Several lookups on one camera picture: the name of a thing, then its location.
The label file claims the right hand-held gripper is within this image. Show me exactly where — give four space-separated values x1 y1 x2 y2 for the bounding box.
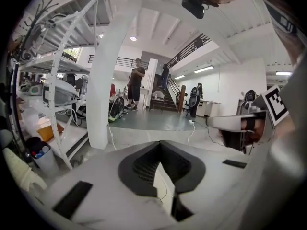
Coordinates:
205 84 291 156

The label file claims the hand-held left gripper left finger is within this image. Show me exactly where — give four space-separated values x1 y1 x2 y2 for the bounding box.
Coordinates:
117 141 161 197

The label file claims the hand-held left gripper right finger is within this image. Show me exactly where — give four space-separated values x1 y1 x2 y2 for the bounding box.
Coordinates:
159 139 207 194

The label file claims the person's right hand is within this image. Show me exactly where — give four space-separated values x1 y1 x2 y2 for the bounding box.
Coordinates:
241 118 266 144

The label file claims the white desk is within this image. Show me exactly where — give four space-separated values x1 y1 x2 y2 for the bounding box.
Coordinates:
196 99 222 118

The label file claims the dark staircase with railing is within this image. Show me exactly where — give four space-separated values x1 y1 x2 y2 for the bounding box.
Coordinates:
151 73 187 114

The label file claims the black green bag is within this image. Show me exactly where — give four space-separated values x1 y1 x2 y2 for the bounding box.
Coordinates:
108 96 126 124

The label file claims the small dark side table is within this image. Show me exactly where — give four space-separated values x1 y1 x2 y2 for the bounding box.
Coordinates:
148 91 166 114

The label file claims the person's white shirt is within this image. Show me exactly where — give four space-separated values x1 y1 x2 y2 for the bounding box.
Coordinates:
230 0 307 230

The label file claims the white wastebasket with black liner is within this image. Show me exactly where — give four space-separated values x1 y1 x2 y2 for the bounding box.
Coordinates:
24 136 60 177

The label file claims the orange plastic tray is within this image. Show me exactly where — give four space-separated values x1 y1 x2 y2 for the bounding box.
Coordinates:
36 123 65 141

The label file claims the white square pillar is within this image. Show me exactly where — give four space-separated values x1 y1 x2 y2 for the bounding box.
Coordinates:
85 0 145 150

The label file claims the white black appliance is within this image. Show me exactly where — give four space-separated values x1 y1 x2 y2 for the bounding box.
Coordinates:
42 80 82 108

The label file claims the black balcony railing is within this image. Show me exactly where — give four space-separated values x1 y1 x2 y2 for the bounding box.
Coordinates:
88 55 137 67

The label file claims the white metal shelving rack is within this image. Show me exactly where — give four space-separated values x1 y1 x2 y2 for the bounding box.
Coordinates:
9 0 114 170

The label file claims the thin black cable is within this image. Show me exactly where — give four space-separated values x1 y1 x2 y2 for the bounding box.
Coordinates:
193 120 225 146

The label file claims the white power cable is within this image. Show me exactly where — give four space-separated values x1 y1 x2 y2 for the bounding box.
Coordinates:
187 119 196 146

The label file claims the thin white cable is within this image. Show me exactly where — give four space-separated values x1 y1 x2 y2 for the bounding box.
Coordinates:
107 121 118 151

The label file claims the dark shoulder strap with buckle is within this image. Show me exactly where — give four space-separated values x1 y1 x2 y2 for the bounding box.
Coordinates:
263 0 302 35

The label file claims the black head-mounted camera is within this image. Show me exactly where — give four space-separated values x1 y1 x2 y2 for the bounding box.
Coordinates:
181 0 210 20

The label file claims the bundle of black cables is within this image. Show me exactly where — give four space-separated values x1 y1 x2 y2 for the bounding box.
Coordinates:
13 0 59 63

